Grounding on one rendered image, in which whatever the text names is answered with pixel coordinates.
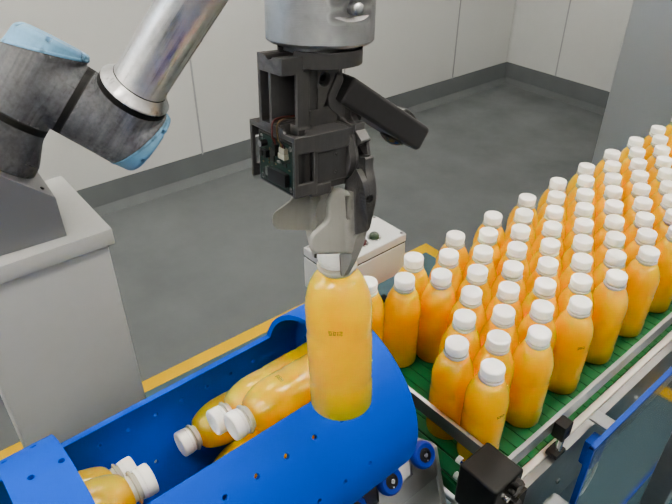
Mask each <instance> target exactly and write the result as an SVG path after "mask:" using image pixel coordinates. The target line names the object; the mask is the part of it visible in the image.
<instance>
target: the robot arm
mask: <svg viewBox="0 0 672 504"><path fill-rule="evenodd" d="M228 1H229V0H154V1H153V3H152V4H151V6H150V8H149V9H148V11H147V13H146V15H145V16H144V18H143V20H142V21H141V23H140V25H139V26H138V28H137V30H136V32H135V33H134V35H133V37H132V38H131V40H130V42H129V44H128V45H127V47H126V49H125V50H124V52H123V54H122V55H121V57H120V59H119V61H118V62H117V63H115V64H107V65H105V66H103V67H102V68H101V70H100V72H99V73H98V72H97V71H95V70H93V69H92V68H90V67H88V66H87V64H88V63H89V62H90V57H89V55H87V54H86V53H84V52H83V51H81V50H79V49H77V48H75V47H74V46H72V45H70V44H68V43H66V42H64V41H62V40H60V39H58V38H56V37H54V36H52V35H50V34H48V33H46V32H44V31H42V30H40V29H38V28H36V27H34V26H32V25H30V24H27V23H25V22H15V23H13V24H12V25H11V26H10V28H9V29H8V31H7V32H6V34H5V35H4V37H3V38H1V39H0V41H1V42H0V171H2V172H4V173H7V174H10V175H13V176H17V177H21V178H34V177H35V175H36V174H37V172H38V170H39V168H40V162H41V154H42V146H43V141H44V138H45V137H46V135H47V133H48V131H49V130H50V129H51V130H53V131H55V132H57V133H59V134H60V135H62V136H64V137H66V138H68V139H69V140H71V141H73V142H75V143H77V144H79V145H80V146H82V147H84V148H86V149H88V150H89V151H91V152H93V153H95V154H97V155H99V156H100V157H102V158H104V159H106V160H108V161H109V162H110V163H112V164H116V165H118V166H120V167H122V168H124V169H126V170H131V171H132V170H136V169H138V168H139V167H141V166H142V165H143V164H144V163H145V162H146V160H147V159H148V158H149V157H150V156H151V155H152V153H153V152H154V151H155V149H156V148H157V147H158V145H159V144H160V142H161V141H162V139H163V136H164V134H165V133H166V132H167V130H168V128H169V126H170V123H171V118H170V117H169V115H168V114H167V112H168V110H169V103H168V100H167V97H166V95H167V94H168V92H169V91H170V89H171V88H172V86H173V85H174V83H175V82H176V80H177V79H178V77H179V76H180V74H181V72H182V71H183V69H184V68H185V66H186V65H187V63H188V62H189V60H190V59H191V57H192V56H193V54H194V53H195V51H196V50H197V48H198V47H199V45H200V44H201V42H202V40H203V39H204V37H205V36H206V34H207V33H208V31H209V30H210V28H211V27H212V25H213V24H214V22H215V20H216V19H217V17H218V16H219V14H220V13H221V11H222V10H223V8H224V7H225V5H226V4H227V2H228ZM264 11H265V37H266V39H267V40H268V41H269V42H271V43H272V44H275V45H277V50H270V51H261V52H257V72H258V97H259V117H258V118H253V119H249V121H250V141H251V162H252V175H253V176H255V175H259V174H260V176H261V179H262V180H264V181H266V182H268V183H269V184H271V185H273V186H275V187H276V188H278V189H280V190H282V191H283V192H285V193H287V194H289V195H291V196H292V197H291V199H290V200H289V201H288V202H287V203H285V204H284V205H283V206H281V207H280V208H279V209H277V210H276V211H275V212H274V214H273V217H272V224H273V226H274V227H275V228H276V229H279V230H306V233H307V238H308V242H309V248H310V250H311V253H312V256H313V257H314V258H317V254H340V255H339V260H340V274H341V276H346V275H348V274H349V273H350V271H351V270H352V268H353V266H354V264H355V262H356V260H357V258H358V256H359V254H360V252H361V249H362V247H363V244H364V241H365V238H366V234H367V231H368V230H369V229H370V226H371V222H372V217H373V213H374V209H375V204H376V195H377V188H376V178H375V173H374V166H373V162H374V157H373V156H372V155H371V150H370V140H371V139H370V137H369V135H368V133H367V131H366V129H365V123H366V124H367V125H369V126H371V127H372V128H374V129H376V130H377V131H379V132H380V134H381V136H382V138H383V139H384V140H385V141H386V142H388V143H389V144H392V145H396V146H399V145H402V146H403V144H404V145H406V146H408V147H410V148H413V149H415V150H417V149H419V148H420V147H421V145H422V143H423V141H424V139H425V138H426V136H427V134H428V132H429V129H428V127H427V126H425V125H424V124H423V123H421V122H420V121H418V120H417V118H416V117H415V116H414V114H413V113H412V112H411V111H410V110H409V109H407V108H404V107H398V106H396V105H395V104H393V103H392V102H390V101H389V100H387V99H386V98H384V97H383V96H381V95H380V94H378V93H377V92H376V91H374V90H373V89H371V88H370V87H368V86H367V85H365V84H364V83H362V82H361V81H359V80H358V79H356V78H355V77H352V76H350V75H347V74H344V73H342V69H347V68H353V67H356V66H359V65H361V64H362V62H363V46H366V45H368V44H370V43H372V42H373V41H374V37H375V15H376V0H264ZM258 134H259V140H258V145H259V154H260V162H257V161H256V138H255V135H258ZM340 184H345V189H343V188H339V187H338V188H334V186H337V185H340Z"/></svg>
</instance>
